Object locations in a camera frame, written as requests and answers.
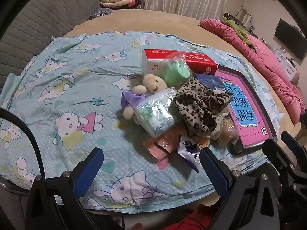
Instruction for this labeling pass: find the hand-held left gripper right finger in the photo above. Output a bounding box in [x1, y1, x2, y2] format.
[199, 147, 281, 230]

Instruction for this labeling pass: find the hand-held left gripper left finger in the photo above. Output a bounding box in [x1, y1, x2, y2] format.
[25, 147, 105, 230]

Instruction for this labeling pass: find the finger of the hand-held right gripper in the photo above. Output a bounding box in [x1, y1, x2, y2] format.
[281, 131, 307, 166]
[262, 139, 296, 173]

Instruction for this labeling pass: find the dark purple box tray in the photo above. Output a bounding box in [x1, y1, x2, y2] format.
[215, 65, 279, 149]

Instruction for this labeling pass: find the green white tissue pack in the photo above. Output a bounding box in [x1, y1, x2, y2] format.
[134, 87, 178, 138]

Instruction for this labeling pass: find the cream teddy bear purple dress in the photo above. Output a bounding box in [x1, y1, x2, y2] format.
[121, 73, 169, 120]

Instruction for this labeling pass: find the white purple snack packet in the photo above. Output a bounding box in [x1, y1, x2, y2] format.
[177, 135, 207, 173]

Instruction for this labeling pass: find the person's red clothing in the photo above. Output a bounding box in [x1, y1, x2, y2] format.
[165, 205, 226, 230]

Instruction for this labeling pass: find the leopard print scarf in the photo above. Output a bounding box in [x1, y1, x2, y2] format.
[174, 77, 232, 138]

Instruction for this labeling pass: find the white drawer cabinet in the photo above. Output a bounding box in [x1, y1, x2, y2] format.
[273, 49, 300, 82]

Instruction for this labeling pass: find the cartoon cat printed blanket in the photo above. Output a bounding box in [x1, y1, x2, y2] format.
[0, 31, 283, 215]

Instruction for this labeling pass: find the dark blue box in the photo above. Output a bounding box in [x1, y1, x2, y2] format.
[194, 73, 228, 94]

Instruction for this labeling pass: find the pink quilt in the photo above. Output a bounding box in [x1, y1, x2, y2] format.
[199, 18, 306, 125]

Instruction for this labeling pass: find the black monitor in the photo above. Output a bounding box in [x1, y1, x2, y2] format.
[275, 19, 307, 60]

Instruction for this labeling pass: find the red white tissue box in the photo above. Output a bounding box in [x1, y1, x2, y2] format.
[141, 48, 219, 82]

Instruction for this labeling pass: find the green cloth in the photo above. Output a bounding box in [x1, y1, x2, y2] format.
[224, 19, 256, 51]

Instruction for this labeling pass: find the black electronic device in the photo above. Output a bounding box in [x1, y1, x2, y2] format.
[223, 13, 241, 22]

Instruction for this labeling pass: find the beige bed sheet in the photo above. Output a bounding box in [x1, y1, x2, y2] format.
[62, 9, 300, 135]

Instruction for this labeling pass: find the dark patterned cloth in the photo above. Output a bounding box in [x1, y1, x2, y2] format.
[89, 8, 113, 21]

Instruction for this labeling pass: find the grey quilted headboard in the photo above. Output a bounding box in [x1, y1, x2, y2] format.
[0, 0, 101, 82]

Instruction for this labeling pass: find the black cable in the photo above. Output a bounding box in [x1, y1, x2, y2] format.
[0, 108, 46, 180]

